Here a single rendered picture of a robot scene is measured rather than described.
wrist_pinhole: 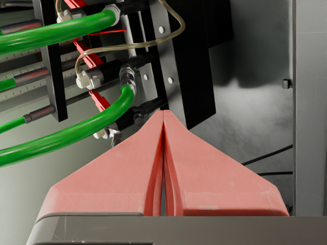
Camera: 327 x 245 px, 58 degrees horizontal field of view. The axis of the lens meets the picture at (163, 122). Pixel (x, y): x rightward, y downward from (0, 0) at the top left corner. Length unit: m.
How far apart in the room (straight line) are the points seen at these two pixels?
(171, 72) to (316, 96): 0.21
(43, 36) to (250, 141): 0.48
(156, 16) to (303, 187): 0.32
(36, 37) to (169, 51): 0.26
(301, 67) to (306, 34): 0.04
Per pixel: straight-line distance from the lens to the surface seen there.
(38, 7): 0.52
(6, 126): 0.61
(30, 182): 0.75
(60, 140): 0.25
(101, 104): 0.48
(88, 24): 0.26
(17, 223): 0.78
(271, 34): 0.53
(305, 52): 0.38
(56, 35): 0.24
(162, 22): 0.46
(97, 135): 0.45
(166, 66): 0.48
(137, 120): 0.45
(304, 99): 0.40
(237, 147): 0.66
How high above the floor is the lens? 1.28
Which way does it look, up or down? 34 degrees down
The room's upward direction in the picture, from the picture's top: 119 degrees counter-clockwise
